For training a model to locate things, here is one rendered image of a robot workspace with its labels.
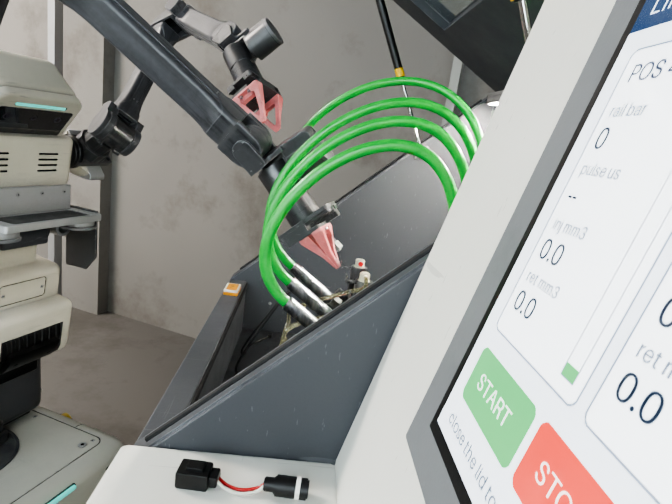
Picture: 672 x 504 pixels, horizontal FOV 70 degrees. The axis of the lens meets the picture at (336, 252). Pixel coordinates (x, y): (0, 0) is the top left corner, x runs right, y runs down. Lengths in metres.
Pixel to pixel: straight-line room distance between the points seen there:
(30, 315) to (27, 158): 0.37
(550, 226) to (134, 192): 2.98
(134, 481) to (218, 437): 0.09
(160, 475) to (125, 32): 0.61
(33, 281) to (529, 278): 1.26
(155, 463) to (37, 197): 0.90
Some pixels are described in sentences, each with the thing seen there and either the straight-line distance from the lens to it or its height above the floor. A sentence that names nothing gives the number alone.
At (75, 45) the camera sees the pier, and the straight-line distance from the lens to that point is 3.35.
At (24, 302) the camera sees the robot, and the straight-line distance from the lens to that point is 1.41.
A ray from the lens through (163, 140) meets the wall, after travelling 3.01.
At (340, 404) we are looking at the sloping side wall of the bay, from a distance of 0.52.
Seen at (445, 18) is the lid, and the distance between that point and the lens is 1.13.
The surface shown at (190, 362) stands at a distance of 0.78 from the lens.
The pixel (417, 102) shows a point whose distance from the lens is 0.72.
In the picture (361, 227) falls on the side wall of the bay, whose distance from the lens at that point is 1.13.
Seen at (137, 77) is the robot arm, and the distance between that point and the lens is 1.44.
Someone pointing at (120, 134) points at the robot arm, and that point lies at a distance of 1.36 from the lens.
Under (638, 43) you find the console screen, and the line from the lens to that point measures 0.30.
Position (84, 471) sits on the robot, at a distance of 1.71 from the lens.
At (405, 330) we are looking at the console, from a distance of 0.45.
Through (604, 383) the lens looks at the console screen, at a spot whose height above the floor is 1.23.
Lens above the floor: 1.31
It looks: 13 degrees down
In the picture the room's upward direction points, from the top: 8 degrees clockwise
